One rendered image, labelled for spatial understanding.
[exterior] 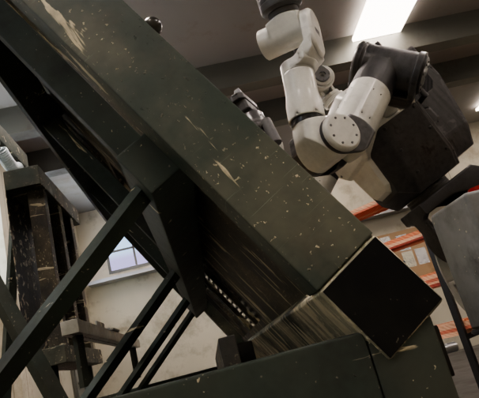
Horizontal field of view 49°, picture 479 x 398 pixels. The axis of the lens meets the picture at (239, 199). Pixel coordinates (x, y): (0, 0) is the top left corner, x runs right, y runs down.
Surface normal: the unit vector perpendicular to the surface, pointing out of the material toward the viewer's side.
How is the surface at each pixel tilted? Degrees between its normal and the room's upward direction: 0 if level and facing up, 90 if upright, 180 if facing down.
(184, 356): 90
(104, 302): 90
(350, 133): 90
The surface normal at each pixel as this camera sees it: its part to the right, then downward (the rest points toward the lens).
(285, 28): -0.42, 0.12
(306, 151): -0.56, 0.65
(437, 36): 0.02, -0.30
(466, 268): -0.97, 0.22
